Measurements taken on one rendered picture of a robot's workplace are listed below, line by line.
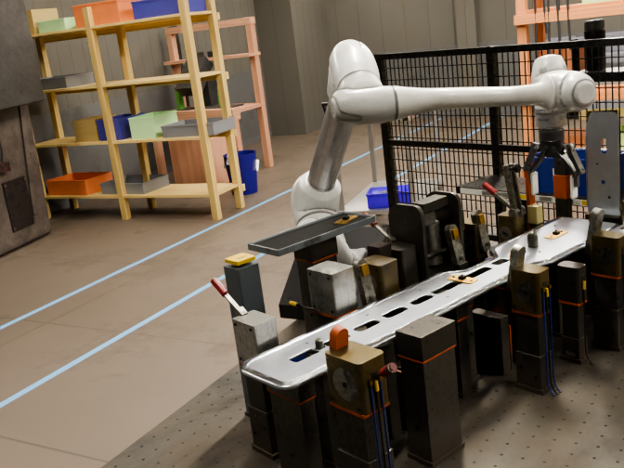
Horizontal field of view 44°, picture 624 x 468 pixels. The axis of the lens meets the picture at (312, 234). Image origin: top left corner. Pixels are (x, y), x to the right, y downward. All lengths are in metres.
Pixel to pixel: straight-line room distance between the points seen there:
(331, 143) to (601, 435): 1.20
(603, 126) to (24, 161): 6.16
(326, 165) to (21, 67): 5.31
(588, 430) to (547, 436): 0.10
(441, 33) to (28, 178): 7.04
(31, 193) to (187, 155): 2.09
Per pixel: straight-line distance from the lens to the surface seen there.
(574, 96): 2.21
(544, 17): 6.77
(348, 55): 2.36
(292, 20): 12.38
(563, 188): 2.83
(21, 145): 7.93
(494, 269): 2.24
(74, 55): 9.69
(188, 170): 9.26
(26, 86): 7.64
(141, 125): 7.87
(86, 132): 8.37
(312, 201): 2.69
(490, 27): 12.30
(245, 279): 2.03
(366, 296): 2.08
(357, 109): 2.24
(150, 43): 10.68
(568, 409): 2.14
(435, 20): 12.56
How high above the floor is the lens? 1.73
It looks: 15 degrees down
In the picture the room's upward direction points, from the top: 7 degrees counter-clockwise
